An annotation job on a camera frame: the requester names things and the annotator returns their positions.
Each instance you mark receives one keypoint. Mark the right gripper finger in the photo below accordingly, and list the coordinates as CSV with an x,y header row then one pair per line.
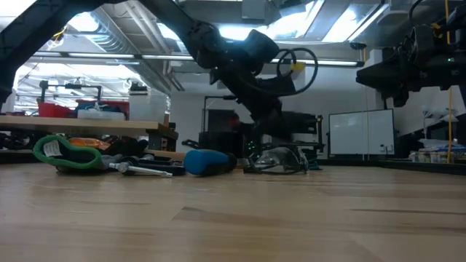
x,y
400,97
389,74

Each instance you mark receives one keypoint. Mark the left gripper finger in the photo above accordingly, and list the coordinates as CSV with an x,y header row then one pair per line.
x,y
261,140
277,132

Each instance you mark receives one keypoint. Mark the clear safety glasses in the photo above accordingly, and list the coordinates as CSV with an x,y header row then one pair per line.
x,y
276,160

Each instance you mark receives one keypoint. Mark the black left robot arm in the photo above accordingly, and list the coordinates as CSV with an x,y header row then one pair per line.
x,y
32,32

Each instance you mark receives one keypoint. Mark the black shelf unit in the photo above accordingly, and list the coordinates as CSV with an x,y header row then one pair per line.
x,y
306,123

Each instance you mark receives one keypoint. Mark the black computer stack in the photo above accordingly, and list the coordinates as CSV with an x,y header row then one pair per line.
x,y
218,122

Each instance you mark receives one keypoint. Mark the whiteboard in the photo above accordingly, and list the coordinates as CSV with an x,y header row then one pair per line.
x,y
360,132

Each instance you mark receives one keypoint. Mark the row of small bottles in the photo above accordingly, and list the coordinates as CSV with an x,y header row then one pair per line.
x,y
437,156

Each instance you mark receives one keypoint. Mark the small cardboard box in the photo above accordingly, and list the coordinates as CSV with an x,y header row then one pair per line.
x,y
166,120

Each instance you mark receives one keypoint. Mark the large clear plastic container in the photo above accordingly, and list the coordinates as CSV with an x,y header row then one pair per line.
x,y
147,107

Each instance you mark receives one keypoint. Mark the black C-clamp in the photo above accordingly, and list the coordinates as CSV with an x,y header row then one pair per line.
x,y
145,170

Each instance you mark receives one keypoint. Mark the long fluorescent light bar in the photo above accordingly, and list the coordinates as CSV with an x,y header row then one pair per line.
x,y
109,55

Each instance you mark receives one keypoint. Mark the blue cloth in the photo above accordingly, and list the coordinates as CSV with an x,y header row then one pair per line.
x,y
105,107

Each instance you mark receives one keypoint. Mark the flat clear plastic container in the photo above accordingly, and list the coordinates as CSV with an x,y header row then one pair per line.
x,y
102,115

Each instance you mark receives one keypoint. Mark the grey wood-topped workbench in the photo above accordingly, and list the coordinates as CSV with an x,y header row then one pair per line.
x,y
91,126

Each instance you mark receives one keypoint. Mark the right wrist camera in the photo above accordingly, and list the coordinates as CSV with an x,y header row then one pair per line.
x,y
422,40

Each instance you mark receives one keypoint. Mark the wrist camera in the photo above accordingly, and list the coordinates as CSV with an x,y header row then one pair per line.
x,y
422,40
264,45

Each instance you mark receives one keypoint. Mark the black frame rig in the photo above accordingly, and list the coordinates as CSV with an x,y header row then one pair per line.
x,y
213,97

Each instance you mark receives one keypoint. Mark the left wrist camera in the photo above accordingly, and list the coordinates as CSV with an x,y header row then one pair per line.
x,y
264,45

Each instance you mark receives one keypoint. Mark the black camera gantry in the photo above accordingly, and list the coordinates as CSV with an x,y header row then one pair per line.
x,y
83,86

